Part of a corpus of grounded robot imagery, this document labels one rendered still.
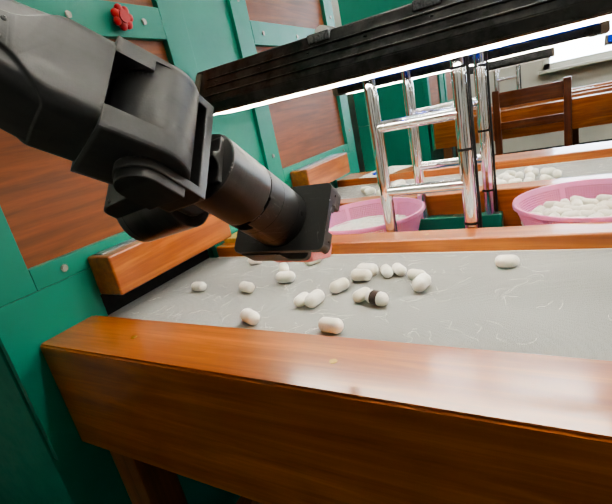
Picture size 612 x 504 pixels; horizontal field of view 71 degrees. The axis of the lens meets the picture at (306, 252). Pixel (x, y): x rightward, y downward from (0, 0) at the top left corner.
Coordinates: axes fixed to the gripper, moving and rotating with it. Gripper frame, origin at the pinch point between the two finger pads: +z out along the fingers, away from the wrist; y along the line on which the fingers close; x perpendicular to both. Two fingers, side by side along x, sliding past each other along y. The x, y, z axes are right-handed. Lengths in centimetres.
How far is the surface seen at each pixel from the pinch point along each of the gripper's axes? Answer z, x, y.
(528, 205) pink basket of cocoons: 50, -26, -16
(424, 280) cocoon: 18.4, -1.3, -5.9
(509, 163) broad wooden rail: 83, -54, -9
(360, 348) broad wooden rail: 3.0, 10.2, -4.2
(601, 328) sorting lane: 13.9, 4.7, -25.9
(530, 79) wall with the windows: 401, -330, 9
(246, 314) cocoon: 8.1, 6.8, 16.2
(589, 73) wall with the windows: 407, -327, -45
